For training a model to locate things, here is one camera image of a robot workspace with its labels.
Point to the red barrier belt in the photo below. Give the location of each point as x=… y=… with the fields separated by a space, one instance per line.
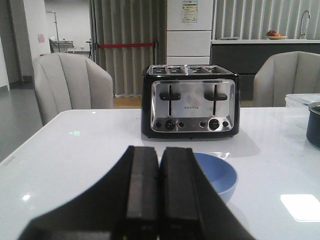
x=130 y=45

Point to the beige armchair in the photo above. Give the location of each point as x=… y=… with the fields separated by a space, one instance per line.
x=295 y=72
x=65 y=81

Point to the paper notice on refrigerator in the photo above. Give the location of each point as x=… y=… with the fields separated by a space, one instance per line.
x=189 y=11

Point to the metal cart in background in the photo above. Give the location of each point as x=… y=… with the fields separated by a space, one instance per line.
x=56 y=42

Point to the right beige armchair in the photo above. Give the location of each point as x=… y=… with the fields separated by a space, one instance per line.
x=295 y=72

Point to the white refrigerator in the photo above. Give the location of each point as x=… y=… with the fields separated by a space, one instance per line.
x=188 y=43

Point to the dark blue cooking pot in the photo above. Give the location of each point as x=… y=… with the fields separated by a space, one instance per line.
x=313 y=127

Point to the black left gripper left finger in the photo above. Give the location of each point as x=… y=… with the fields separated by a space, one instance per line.
x=122 y=205

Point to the left beige armchair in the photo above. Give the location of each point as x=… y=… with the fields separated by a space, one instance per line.
x=65 y=81

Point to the clear plastic storage box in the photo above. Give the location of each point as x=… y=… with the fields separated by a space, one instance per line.
x=301 y=99

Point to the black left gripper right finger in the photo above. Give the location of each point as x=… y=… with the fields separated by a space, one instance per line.
x=190 y=208

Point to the chrome kitchen faucet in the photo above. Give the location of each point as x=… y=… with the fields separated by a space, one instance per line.
x=304 y=21

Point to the fruit plate on counter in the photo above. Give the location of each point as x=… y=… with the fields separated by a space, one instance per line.
x=273 y=35

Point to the dark kitchen counter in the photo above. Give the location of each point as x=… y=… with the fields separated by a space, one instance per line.
x=246 y=57

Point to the blue plastic bowl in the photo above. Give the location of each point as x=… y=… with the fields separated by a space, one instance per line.
x=220 y=175

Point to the black chrome four-slot toaster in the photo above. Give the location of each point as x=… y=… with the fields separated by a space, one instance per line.
x=190 y=101

